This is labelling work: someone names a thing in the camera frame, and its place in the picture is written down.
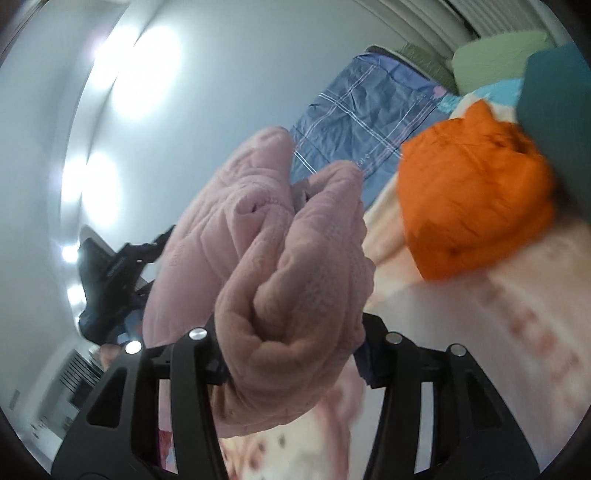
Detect pink quilted fleece jacket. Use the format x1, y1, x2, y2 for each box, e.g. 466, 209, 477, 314
142, 127, 375, 438

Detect person left hand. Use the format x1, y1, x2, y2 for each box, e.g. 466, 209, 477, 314
99, 344, 121, 372

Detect orange folded puffer jacket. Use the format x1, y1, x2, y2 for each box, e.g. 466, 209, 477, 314
398, 100, 556, 281

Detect blue plaid pillow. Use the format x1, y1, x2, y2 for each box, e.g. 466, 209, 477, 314
290, 48, 459, 207

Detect teal folded garment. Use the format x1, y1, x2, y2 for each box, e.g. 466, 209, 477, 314
517, 43, 590, 219

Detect green striped pillow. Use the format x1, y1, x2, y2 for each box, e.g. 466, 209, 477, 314
396, 43, 458, 93

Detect light green pillow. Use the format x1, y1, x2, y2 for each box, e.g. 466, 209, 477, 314
451, 30, 556, 95

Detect grey pleated curtain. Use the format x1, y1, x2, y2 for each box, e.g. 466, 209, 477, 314
360, 0, 572, 59

